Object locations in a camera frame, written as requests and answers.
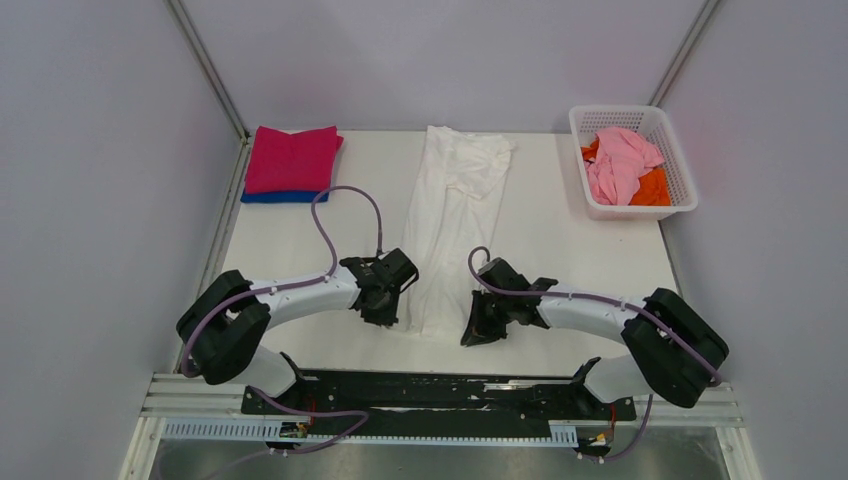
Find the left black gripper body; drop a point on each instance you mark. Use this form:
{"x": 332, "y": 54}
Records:
{"x": 383, "y": 312}

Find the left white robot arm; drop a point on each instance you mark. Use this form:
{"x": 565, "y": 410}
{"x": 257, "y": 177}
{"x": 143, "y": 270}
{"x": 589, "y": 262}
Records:
{"x": 223, "y": 329}

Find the white plastic basket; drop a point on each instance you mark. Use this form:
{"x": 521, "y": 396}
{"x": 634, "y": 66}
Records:
{"x": 651, "y": 123}

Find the pink t shirt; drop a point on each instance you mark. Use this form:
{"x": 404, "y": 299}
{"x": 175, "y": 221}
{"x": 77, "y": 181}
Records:
{"x": 630, "y": 154}

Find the white slotted cable duct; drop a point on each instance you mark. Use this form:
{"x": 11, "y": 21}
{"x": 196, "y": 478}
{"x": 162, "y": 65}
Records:
{"x": 279, "y": 431}

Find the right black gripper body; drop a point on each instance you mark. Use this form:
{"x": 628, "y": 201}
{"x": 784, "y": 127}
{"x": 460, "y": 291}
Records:
{"x": 489, "y": 323}

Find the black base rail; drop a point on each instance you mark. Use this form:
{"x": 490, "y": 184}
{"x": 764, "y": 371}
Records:
{"x": 446, "y": 404}

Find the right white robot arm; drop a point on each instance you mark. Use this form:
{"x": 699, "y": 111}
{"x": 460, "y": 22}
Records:
{"x": 671, "y": 351}

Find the folded blue t shirt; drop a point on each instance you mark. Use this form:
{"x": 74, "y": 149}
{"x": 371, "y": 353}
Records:
{"x": 283, "y": 197}

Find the white printed t shirt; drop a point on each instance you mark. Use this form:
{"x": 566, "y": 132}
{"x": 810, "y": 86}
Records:
{"x": 454, "y": 208}

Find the orange t shirt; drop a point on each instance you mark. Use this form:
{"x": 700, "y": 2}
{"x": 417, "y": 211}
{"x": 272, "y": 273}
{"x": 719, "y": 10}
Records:
{"x": 652, "y": 190}

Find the folded magenta t shirt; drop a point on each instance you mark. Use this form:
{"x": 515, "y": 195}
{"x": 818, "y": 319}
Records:
{"x": 292, "y": 162}

